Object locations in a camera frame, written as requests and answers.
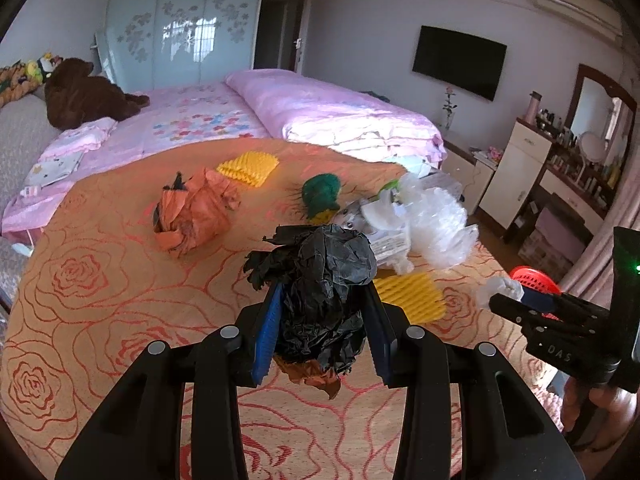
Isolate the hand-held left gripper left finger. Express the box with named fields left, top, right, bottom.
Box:
left=55, top=282, right=287, bottom=480

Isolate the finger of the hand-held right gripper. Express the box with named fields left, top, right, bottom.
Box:
left=489, top=293, right=608, bottom=333
left=520, top=285, right=608, bottom=316

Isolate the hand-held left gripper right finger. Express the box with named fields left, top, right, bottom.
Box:
left=362, top=282, right=586, bottom=480

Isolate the red plastic basket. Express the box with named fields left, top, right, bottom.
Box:
left=509, top=266, right=562, bottom=321

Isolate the white tissue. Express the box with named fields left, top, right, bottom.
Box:
left=475, top=276, right=523, bottom=310

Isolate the black plastic bag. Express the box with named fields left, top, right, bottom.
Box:
left=243, top=224, right=379, bottom=401

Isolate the clear plastic bag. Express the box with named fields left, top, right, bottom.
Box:
left=400, top=172, right=478, bottom=271

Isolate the orange paper wad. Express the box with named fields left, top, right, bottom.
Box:
left=152, top=167, right=242, bottom=256

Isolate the person's right hand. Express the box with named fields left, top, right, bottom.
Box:
left=585, top=389, right=640, bottom=450

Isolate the yellow foam sheet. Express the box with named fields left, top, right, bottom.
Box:
left=216, top=151, right=279, bottom=188
left=372, top=275, right=446, bottom=323

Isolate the purple cushioned stool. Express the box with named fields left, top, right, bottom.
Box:
left=517, top=195, right=587, bottom=272

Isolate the pink curtain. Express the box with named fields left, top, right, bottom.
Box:
left=560, top=160, right=640, bottom=306

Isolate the white dressing table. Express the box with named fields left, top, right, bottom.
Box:
left=537, top=160, right=613, bottom=223

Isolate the tall white cabinet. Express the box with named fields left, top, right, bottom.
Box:
left=477, top=119, right=553, bottom=231

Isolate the group of cosmetic bottles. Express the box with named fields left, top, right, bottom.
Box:
left=535, top=107, right=625, bottom=198

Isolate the orange rose patterned blanket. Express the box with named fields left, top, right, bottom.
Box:
left=0, top=137, right=566, bottom=480

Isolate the low white nightstand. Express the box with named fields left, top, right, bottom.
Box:
left=442, top=137, right=496, bottom=202

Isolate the green and yellow foam net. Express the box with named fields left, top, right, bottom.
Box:
left=301, top=173, right=343, bottom=223

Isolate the round standing mirror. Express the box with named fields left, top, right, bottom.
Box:
left=577, top=132, right=606, bottom=186

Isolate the pink thermos bottle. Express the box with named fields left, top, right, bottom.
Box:
left=522, top=91, right=544, bottom=123

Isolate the white folded quilt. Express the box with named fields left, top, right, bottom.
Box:
left=340, top=130, right=443, bottom=165

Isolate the flower in glass vase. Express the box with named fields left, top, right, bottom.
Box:
left=440, top=87, right=458, bottom=131

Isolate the pink floral bed sheet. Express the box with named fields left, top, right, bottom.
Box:
left=2, top=82, right=273, bottom=233

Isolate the pink duvet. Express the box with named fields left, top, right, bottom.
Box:
left=225, top=69, right=446, bottom=163

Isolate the pink folded cloth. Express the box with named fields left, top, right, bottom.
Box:
left=42, top=117, right=118, bottom=161

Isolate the white air conditioner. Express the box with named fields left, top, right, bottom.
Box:
left=529, top=0, right=623, bottom=41

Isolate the brown teddy bear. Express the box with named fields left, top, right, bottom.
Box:
left=44, top=57, right=151, bottom=131

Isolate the dark wooden door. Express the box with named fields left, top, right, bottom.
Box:
left=252, top=0, right=306, bottom=77

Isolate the glass door wardrobe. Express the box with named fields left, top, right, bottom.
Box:
left=95, top=0, right=266, bottom=93

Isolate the grey quilted bedspread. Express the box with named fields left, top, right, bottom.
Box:
left=0, top=92, right=63, bottom=213

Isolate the colourful plush toy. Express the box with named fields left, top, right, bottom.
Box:
left=25, top=52, right=65, bottom=83

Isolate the orange braided plush toy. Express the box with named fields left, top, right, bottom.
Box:
left=0, top=62, right=43, bottom=108

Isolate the wall mounted television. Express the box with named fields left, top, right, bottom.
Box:
left=412, top=25, right=507, bottom=102

